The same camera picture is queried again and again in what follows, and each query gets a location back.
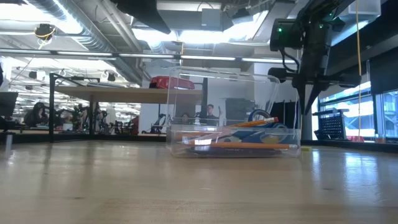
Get black cabinet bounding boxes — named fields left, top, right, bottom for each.
left=225, top=98, right=256, bottom=122

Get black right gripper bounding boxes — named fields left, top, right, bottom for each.
left=269, top=29, right=363, bottom=116

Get black monitor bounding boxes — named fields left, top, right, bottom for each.
left=0, top=91, right=19, bottom=118

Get clear plastic box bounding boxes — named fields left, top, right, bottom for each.
left=165, top=65, right=302, bottom=159

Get overhead LED light bar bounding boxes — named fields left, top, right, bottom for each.
left=0, top=48, right=298, bottom=63

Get black perforated panel stand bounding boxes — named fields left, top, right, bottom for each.
left=312, top=108, right=351, bottom=141

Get black overhead camera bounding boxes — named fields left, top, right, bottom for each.
left=34, top=23, right=57, bottom=41

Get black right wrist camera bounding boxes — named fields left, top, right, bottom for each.
left=269, top=18, right=304, bottom=52

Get yellow hanging cable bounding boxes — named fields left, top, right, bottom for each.
left=355, top=0, right=363, bottom=141

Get red stapler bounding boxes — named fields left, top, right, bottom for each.
left=149, top=75, right=196, bottom=90

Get blue scissors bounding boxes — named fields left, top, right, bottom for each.
left=223, top=108, right=299, bottom=146

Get wooden shelf with black frame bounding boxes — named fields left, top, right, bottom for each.
left=49, top=72, right=208, bottom=142

